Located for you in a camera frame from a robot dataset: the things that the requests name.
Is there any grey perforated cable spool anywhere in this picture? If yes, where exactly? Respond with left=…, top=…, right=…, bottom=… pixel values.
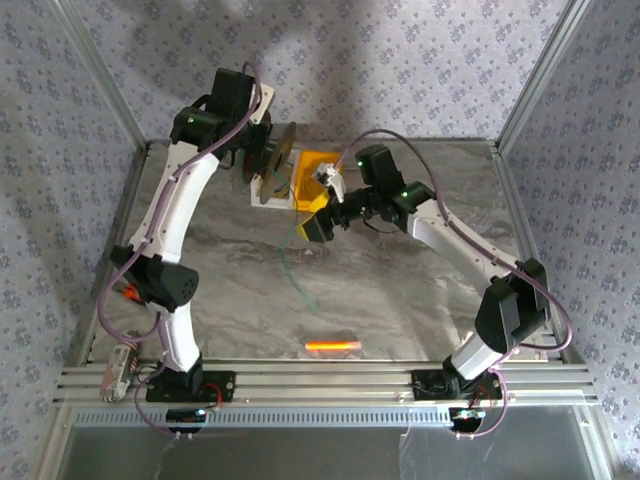
left=231, top=121, right=299, bottom=207

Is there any orange plastic bin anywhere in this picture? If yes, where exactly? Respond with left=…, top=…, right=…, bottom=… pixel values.
left=294, top=148, right=334, bottom=214

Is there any white plastic bin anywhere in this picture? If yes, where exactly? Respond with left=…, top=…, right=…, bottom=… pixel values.
left=249, top=147, right=304, bottom=210

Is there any grey metal panel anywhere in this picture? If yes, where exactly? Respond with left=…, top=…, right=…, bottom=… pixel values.
left=69, top=424, right=596, bottom=480

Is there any black left controller board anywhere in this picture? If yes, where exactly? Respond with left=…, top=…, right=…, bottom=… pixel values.
left=166, top=407, right=209, bottom=434

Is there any black controller board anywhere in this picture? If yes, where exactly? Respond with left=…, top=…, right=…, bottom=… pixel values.
left=166, top=407, right=209, bottom=434
left=448, top=407, right=489, bottom=432

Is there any black right controller board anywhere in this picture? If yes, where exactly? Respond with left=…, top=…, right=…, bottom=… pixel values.
left=448, top=407, right=489, bottom=432

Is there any white red power adapter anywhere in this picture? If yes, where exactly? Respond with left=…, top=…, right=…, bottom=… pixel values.
left=99, top=329, right=139, bottom=404

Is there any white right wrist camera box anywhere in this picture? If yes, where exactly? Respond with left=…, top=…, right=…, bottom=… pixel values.
left=309, top=158, right=347, bottom=204

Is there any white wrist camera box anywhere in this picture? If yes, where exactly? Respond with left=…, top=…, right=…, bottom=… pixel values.
left=248, top=83, right=277, bottom=126
left=309, top=158, right=347, bottom=204

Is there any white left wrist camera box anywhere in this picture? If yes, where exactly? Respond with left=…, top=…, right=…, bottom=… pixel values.
left=248, top=83, right=277, bottom=126

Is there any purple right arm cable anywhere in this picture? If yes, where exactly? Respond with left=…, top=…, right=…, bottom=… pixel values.
left=339, top=128, right=574, bottom=441

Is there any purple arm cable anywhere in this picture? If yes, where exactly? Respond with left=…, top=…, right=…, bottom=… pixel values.
left=95, top=60, right=266, bottom=442
left=339, top=128, right=574, bottom=441

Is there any aluminium enclosure frame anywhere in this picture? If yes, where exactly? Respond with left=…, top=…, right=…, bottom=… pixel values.
left=47, top=0, right=616, bottom=480

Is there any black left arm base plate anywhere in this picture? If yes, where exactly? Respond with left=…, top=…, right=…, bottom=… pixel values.
left=144, top=369, right=237, bottom=404

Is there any grey slotted cable duct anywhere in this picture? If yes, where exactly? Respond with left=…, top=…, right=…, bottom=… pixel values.
left=74, top=404, right=454, bottom=426

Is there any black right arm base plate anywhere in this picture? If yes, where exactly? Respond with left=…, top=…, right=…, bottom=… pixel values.
left=410, top=368, right=504, bottom=402

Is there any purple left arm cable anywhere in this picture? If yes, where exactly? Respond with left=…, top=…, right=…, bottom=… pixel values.
left=95, top=60, right=266, bottom=442

